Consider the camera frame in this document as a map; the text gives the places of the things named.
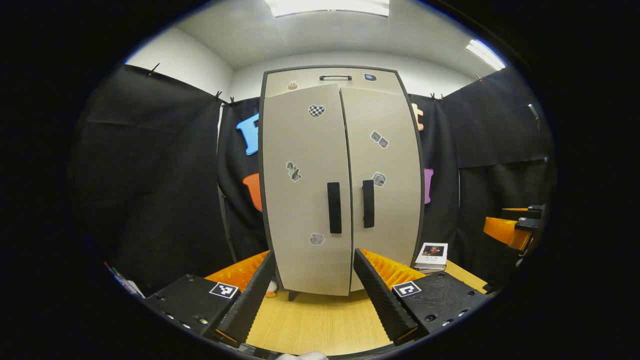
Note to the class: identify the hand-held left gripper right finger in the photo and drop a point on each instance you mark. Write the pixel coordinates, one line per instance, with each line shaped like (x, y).
(380, 295)

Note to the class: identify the white and orange figurine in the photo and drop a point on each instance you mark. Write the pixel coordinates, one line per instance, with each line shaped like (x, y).
(271, 289)

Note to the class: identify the long ceiling light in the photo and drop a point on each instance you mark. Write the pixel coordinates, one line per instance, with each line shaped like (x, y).
(327, 7)

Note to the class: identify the grey shoe cabinet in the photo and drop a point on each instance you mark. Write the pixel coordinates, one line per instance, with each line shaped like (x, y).
(310, 200)

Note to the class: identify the black backdrop cloth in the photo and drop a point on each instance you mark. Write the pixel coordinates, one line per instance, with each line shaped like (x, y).
(150, 175)

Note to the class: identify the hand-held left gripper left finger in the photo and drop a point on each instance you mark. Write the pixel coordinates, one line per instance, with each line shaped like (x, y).
(250, 300)

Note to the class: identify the small ceiling light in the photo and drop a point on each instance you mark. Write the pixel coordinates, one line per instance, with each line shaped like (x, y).
(485, 54)

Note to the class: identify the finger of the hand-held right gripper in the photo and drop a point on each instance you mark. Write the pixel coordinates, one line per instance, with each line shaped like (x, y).
(505, 231)
(530, 212)

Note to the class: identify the white book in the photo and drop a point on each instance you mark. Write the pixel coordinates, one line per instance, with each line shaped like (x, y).
(432, 255)

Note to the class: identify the grey cabinet door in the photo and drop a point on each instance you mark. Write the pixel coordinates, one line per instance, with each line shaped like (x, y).
(395, 210)
(300, 210)

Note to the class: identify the beige cabinet drawer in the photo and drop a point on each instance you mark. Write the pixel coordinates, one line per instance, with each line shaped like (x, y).
(310, 80)

